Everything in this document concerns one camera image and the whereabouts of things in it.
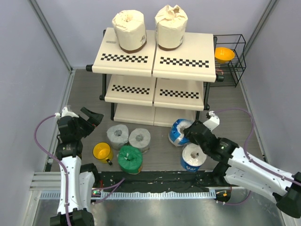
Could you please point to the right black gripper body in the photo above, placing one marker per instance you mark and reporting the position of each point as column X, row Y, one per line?
column 205, row 149

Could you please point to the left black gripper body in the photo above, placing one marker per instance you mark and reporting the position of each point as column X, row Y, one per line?
column 83, row 128

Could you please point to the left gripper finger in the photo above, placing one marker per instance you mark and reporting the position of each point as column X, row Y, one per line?
column 83, row 113
column 95, row 119

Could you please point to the blue roll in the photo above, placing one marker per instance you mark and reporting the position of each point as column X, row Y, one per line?
column 192, row 157
column 176, row 134

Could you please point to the cream roll with brown band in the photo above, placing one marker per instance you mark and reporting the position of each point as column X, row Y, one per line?
column 129, row 27

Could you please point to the cream paper roll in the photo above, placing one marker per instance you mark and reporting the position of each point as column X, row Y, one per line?
column 170, row 27

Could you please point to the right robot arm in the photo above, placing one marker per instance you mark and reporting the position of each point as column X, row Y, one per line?
column 237, row 167

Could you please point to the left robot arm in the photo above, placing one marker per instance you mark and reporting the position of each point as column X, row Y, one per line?
column 77, row 179

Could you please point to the cream three-tier checkered shelf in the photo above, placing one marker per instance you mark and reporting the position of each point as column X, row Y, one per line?
column 153, row 86

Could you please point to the blue wrapped roll front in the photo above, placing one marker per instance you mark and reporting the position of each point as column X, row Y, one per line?
column 192, row 157

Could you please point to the left grey paper roll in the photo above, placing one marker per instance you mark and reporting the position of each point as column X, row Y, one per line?
column 118, row 136

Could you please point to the grey paper roll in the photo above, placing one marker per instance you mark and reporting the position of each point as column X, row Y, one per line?
column 118, row 136
column 140, row 138

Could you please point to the right grey paper roll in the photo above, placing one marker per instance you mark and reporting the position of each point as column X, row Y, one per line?
column 140, row 138

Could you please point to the green wrapped paper roll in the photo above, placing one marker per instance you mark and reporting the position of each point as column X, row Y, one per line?
column 130, row 159

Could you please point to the yellow bowl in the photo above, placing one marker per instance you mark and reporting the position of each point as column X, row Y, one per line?
column 223, row 55

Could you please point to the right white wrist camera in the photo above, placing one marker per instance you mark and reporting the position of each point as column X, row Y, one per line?
column 212, row 121

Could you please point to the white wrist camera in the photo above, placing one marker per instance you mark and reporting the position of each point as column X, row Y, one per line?
column 66, row 111
column 212, row 121

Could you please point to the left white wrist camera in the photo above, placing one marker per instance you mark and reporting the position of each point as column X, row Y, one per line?
column 66, row 111

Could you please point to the yellow cup with handle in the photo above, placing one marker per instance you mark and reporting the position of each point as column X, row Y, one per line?
column 102, row 152

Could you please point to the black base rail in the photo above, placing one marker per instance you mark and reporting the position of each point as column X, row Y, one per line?
column 162, row 181

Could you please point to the white slotted cable duct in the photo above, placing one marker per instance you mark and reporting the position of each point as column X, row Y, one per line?
column 55, row 195

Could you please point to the black wire basket rack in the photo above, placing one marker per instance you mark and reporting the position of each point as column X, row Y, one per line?
column 233, row 70

